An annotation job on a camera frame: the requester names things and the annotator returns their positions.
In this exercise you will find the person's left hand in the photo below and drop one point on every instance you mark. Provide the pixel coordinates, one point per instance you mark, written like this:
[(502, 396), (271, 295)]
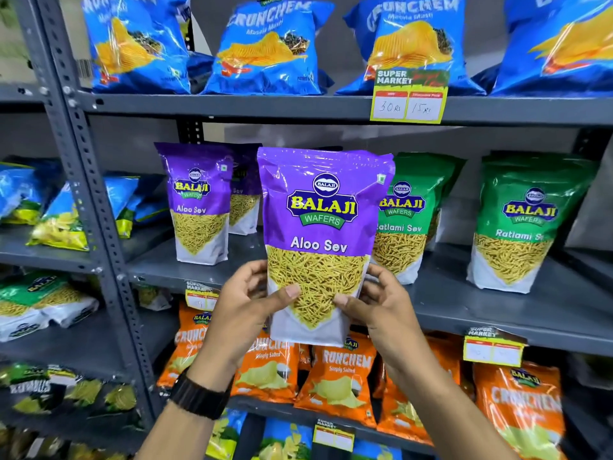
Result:
[(234, 320)]

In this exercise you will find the person's right hand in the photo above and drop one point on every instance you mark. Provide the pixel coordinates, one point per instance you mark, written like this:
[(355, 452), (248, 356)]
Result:
[(392, 325)]

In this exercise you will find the person's right thumb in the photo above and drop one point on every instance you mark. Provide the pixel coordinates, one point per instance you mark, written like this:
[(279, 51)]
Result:
[(349, 307)]

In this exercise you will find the person's left thumb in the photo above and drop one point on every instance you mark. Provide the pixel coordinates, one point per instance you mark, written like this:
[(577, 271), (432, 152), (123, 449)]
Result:
[(282, 296)]

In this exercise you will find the large purple snack packet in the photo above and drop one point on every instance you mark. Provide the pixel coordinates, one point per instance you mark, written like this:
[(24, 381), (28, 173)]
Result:
[(323, 205)]

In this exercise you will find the person's left forearm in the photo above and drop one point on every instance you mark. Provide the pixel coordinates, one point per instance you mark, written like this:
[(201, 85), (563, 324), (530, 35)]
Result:
[(184, 435)]

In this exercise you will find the person's right forearm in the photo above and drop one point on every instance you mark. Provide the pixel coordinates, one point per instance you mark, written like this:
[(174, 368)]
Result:
[(440, 416)]

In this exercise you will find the orange chips packet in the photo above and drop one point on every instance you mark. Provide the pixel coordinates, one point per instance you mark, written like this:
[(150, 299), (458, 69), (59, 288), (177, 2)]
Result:
[(337, 383), (184, 340), (266, 373), (522, 411), (407, 416)]

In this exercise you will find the yellow price tag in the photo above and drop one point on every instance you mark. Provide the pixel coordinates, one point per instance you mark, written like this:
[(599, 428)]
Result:
[(493, 349), (409, 98), (333, 436), (201, 296)]

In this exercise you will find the black wristwatch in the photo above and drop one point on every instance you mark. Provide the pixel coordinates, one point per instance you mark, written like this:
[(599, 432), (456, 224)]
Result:
[(199, 395)]

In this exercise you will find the small white green packet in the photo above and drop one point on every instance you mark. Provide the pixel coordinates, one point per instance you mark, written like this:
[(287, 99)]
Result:
[(153, 297)]

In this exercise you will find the grey metal shelf rack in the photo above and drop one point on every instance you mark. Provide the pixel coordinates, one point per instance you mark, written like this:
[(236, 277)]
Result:
[(479, 301), (57, 263)]

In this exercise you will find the blue yellow snack packet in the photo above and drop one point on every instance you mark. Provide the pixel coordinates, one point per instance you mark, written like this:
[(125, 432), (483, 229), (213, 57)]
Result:
[(376, 450), (285, 443), (225, 435)]

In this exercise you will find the blue yellow chips packet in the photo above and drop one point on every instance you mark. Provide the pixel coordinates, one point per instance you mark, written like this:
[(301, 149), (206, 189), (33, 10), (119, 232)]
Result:
[(62, 220), (146, 205), (17, 191)]

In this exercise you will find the flat green snack packet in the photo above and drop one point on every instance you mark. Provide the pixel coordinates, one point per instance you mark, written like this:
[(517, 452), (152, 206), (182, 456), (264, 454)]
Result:
[(57, 294), (19, 311)]

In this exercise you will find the dark green snack packet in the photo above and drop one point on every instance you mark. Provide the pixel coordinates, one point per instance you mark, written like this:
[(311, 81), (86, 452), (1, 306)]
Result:
[(48, 445), (72, 390)]

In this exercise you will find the white barcode sticker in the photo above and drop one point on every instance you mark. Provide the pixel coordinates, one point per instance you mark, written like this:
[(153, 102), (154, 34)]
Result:
[(85, 70)]

